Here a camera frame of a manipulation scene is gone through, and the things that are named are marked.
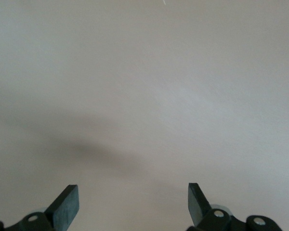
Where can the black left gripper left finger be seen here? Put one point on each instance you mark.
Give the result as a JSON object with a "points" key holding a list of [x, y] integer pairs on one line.
{"points": [[65, 207]]}

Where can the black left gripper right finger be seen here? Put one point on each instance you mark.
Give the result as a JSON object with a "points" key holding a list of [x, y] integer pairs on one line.
{"points": [[197, 207]]}

